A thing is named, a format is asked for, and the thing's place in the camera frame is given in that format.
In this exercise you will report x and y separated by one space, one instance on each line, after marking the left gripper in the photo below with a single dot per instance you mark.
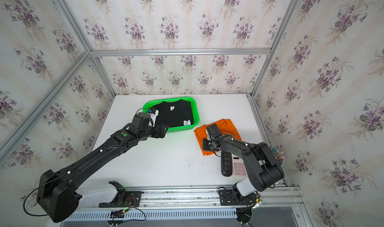
158 129

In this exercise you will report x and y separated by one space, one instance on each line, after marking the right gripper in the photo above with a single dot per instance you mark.
204 146

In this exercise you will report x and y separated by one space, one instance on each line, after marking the orange t-shirt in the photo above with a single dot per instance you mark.
225 126

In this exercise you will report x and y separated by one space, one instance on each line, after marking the black t-shirt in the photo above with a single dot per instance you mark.
174 114

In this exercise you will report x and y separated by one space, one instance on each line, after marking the green plastic mesh basket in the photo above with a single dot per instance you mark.
150 104

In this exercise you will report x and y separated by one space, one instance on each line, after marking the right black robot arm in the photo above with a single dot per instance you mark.
262 168

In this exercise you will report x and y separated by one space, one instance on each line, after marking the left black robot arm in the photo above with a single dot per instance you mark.
60 193

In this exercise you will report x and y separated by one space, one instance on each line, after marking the pink calculator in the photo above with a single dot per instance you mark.
239 169

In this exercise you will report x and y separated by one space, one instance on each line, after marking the green cup of pencils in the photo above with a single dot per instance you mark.
279 154

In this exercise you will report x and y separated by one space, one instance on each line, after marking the small circuit board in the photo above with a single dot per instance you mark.
120 214

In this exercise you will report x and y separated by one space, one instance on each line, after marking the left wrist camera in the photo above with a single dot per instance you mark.
153 114

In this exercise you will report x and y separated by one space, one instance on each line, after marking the aluminium mounting rail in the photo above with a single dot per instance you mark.
207 197

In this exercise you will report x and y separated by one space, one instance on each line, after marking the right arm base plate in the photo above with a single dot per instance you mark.
230 197

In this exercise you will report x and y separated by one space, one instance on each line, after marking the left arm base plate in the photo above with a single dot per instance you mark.
130 199

